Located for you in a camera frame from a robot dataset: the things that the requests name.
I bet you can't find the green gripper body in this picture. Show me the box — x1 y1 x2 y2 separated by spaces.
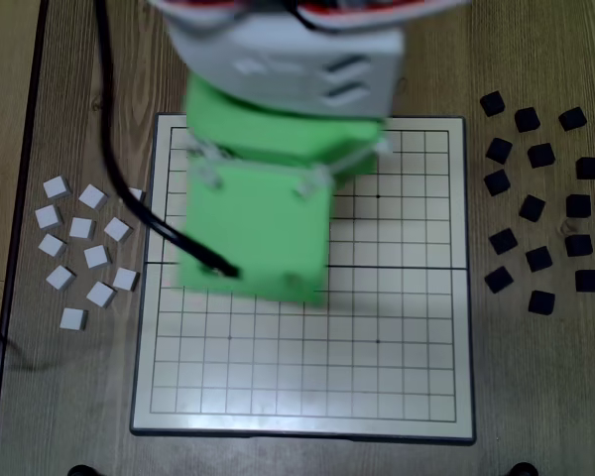
183 72 394 189

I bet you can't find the white go board with grid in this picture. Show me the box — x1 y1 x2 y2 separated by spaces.
129 112 477 446

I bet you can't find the white red servo wire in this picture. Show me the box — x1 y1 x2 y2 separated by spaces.
151 0 470 35

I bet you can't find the thick black camera cable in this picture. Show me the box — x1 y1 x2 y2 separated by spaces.
94 0 242 279

